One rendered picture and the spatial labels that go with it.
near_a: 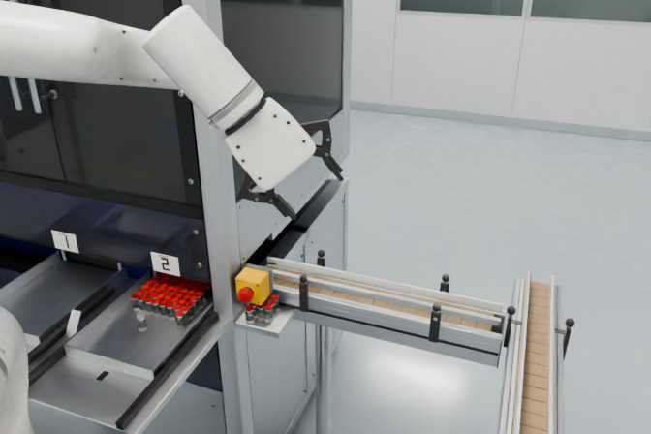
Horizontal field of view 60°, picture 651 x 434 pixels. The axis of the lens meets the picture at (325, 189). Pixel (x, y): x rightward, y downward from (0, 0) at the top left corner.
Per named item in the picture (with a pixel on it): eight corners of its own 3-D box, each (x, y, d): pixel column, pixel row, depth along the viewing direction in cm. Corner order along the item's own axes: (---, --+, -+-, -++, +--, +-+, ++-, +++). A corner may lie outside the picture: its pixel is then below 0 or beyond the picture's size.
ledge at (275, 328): (259, 298, 164) (258, 293, 163) (299, 307, 160) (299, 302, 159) (235, 327, 152) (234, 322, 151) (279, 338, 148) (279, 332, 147)
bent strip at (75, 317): (77, 326, 149) (72, 309, 147) (85, 329, 149) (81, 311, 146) (35, 362, 138) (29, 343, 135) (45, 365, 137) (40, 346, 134)
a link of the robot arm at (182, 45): (204, 115, 83) (209, 120, 74) (139, 45, 79) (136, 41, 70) (247, 77, 83) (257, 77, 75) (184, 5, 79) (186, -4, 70)
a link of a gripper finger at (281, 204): (250, 200, 82) (280, 232, 84) (267, 186, 81) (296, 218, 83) (250, 193, 85) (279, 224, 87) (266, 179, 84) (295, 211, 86)
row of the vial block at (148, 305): (137, 306, 157) (134, 293, 155) (192, 320, 152) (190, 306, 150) (131, 310, 155) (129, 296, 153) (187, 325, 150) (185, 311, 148)
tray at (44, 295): (60, 260, 179) (57, 250, 177) (128, 276, 171) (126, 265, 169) (-35, 325, 150) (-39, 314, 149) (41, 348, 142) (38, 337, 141)
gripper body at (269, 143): (211, 139, 76) (265, 198, 80) (268, 90, 75) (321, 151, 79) (214, 128, 83) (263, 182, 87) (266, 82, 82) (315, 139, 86)
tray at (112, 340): (149, 281, 168) (148, 271, 167) (227, 299, 160) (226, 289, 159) (66, 356, 140) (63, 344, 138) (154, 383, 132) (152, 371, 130)
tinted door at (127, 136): (68, 181, 154) (16, -53, 129) (204, 205, 140) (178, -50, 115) (66, 181, 153) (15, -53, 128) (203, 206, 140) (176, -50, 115)
